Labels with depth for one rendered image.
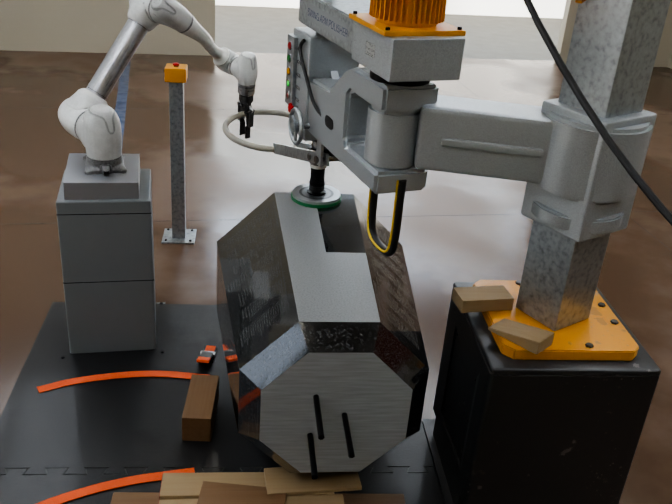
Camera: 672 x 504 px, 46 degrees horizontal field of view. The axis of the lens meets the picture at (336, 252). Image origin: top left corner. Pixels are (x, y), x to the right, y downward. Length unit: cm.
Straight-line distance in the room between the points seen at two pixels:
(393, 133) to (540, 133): 47
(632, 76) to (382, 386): 125
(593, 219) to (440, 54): 73
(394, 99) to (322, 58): 66
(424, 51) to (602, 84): 55
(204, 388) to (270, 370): 93
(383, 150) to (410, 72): 30
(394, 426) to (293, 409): 36
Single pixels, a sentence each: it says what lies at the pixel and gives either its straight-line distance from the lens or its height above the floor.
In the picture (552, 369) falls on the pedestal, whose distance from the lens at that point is 275.
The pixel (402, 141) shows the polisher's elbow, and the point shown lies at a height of 139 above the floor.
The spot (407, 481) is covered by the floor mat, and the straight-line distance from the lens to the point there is 327.
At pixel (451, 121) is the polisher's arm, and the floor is 148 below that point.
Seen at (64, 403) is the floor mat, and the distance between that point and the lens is 365.
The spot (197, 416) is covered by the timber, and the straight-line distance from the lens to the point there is 332.
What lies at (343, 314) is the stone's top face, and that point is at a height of 87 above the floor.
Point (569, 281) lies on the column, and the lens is 279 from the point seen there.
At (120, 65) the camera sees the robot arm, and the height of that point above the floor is 129.
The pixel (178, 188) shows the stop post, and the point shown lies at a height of 35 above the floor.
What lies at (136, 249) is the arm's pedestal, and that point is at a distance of 365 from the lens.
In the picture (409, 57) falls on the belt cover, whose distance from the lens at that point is 244.
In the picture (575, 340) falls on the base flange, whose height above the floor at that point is 78.
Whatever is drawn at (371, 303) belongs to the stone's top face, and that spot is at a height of 87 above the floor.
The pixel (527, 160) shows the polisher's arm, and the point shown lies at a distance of 263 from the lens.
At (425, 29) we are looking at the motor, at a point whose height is 176.
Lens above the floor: 222
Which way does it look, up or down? 27 degrees down
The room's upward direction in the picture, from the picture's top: 5 degrees clockwise
